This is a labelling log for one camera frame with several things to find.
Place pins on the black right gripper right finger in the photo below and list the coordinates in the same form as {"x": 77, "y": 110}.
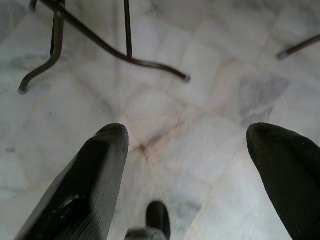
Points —
{"x": 290, "y": 175}

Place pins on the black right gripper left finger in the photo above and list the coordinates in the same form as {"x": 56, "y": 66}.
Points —
{"x": 85, "y": 190}

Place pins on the black metal folding table legs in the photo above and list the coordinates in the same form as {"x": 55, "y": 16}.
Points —
{"x": 300, "y": 46}
{"x": 100, "y": 41}

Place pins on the black robot right foot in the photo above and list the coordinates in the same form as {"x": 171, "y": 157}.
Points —
{"x": 157, "y": 217}

